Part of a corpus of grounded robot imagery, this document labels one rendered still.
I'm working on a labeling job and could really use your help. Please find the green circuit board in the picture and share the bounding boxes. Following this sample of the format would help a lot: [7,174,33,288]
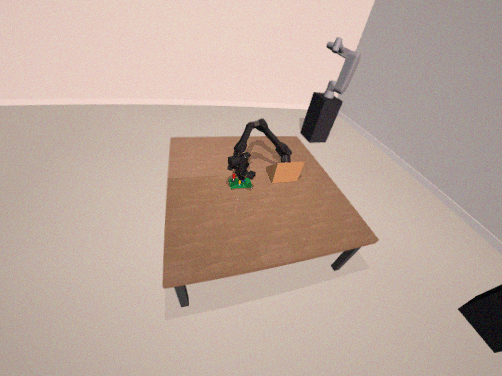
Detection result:
[228,174,252,190]

